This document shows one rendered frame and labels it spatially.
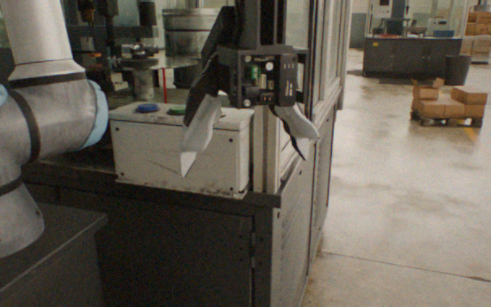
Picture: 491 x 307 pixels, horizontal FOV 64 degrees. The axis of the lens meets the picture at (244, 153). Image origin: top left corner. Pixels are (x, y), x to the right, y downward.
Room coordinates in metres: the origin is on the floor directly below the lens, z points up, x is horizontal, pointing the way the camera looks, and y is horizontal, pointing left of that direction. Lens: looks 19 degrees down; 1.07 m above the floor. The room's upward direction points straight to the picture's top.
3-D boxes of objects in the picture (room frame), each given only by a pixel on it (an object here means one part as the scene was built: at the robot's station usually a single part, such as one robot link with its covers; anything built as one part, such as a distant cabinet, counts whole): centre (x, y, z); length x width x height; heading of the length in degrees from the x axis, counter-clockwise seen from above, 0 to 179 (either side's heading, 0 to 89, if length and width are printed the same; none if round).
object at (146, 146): (0.77, 0.12, 0.82); 0.28 x 0.11 x 0.15; 72
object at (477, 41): (10.25, -5.70, 0.59); 1.26 x 0.86 x 1.18; 152
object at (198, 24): (1.95, 0.24, 0.93); 0.31 x 0.31 x 0.36
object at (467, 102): (4.11, -2.14, 0.18); 0.60 x 0.40 x 0.36; 86
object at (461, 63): (6.55, -3.48, 0.24); 0.39 x 0.39 x 0.47
